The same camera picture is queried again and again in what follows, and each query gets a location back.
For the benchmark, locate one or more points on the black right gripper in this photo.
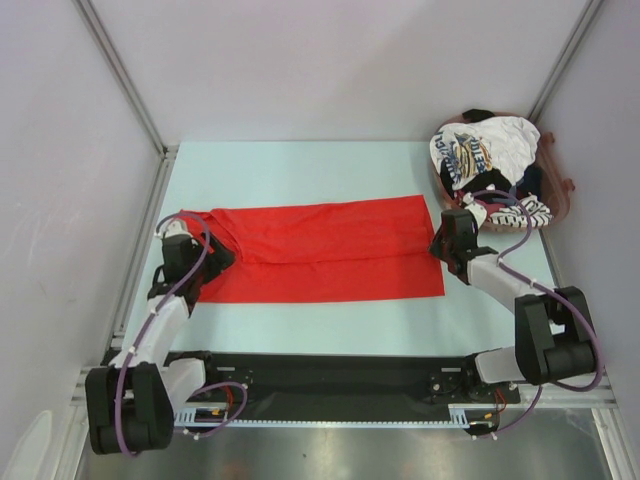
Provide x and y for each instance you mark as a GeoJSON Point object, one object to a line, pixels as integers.
{"type": "Point", "coordinates": [435, 244]}

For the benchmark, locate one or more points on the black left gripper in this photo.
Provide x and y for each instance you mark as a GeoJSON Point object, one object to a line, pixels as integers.
{"type": "Point", "coordinates": [218, 260]}

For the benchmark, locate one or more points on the red tank top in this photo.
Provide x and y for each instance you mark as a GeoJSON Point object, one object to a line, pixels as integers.
{"type": "Point", "coordinates": [368, 250]}

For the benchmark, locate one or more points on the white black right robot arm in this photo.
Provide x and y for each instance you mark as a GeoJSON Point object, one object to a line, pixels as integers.
{"type": "Point", "coordinates": [554, 339]}

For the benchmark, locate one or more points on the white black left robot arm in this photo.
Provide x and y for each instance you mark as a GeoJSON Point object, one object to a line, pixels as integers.
{"type": "Point", "coordinates": [131, 401]}

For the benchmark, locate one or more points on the navy white striped tank top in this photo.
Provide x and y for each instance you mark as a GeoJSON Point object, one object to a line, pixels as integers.
{"type": "Point", "coordinates": [520, 215]}

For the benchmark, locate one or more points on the white printed tank top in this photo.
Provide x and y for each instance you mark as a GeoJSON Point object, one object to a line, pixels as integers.
{"type": "Point", "coordinates": [511, 143]}

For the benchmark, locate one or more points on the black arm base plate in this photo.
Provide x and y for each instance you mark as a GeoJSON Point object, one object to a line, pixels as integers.
{"type": "Point", "coordinates": [339, 388]}

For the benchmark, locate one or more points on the aluminium frame rail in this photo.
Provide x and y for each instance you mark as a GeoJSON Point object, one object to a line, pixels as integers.
{"type": "Point", "coordinates": [519, 396]}

